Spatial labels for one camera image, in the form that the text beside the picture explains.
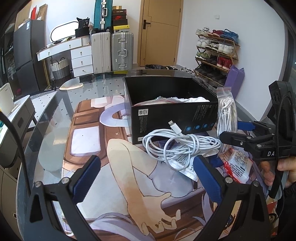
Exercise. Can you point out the white electric kettle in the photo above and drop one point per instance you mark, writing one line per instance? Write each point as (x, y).
(7, 104)

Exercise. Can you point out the shoe rack with shoes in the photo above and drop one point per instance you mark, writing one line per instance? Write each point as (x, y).
(216, 54)

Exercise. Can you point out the black cardboard box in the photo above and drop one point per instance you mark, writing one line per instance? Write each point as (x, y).
(190, 117)

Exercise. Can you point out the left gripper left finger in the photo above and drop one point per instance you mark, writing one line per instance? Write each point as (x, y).
(44, 223)

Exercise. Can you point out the white suitcase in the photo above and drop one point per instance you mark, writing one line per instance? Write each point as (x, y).
(101, 52)

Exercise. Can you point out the grey side cabinet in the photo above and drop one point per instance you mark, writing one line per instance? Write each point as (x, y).
(12, 138)

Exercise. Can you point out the silver suitcase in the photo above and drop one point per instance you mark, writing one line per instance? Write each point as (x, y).
(122, 51)

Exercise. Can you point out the white dresser with drawers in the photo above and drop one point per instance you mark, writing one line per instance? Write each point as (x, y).
(80, 52)

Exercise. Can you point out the teal suitcase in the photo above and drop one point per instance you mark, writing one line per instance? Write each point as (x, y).
(103, 14)

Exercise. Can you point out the purple bag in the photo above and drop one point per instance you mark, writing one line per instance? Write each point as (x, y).
(235, 79)

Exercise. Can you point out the black refrigerator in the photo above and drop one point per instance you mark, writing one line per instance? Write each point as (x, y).
(28, 40)

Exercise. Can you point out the woven laundry basket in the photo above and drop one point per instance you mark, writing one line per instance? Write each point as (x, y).
(60, 69)

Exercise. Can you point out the red white tissue pack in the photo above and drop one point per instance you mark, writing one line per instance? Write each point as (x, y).
(237, 165)

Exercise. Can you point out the black handbag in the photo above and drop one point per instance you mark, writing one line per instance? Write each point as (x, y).
(83, 27)

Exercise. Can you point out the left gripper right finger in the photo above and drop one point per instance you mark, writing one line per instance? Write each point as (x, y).
(252, 220)

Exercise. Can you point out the oval mirror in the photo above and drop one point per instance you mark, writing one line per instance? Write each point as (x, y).
(64, 31)

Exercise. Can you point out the wooden door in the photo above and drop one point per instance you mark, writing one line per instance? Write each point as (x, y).
(159, 32)

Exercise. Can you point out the stack of shoe boxes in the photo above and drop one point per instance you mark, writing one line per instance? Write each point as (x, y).
(119, 19)

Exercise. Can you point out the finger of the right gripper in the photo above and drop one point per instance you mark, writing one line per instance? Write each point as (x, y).
(245, 125)
(236, 139)

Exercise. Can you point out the bagged white rope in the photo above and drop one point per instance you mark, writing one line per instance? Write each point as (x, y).
(227, 111)
(172, 100)

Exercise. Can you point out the anime print desk mat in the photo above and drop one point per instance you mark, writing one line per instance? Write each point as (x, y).
(134, 197)

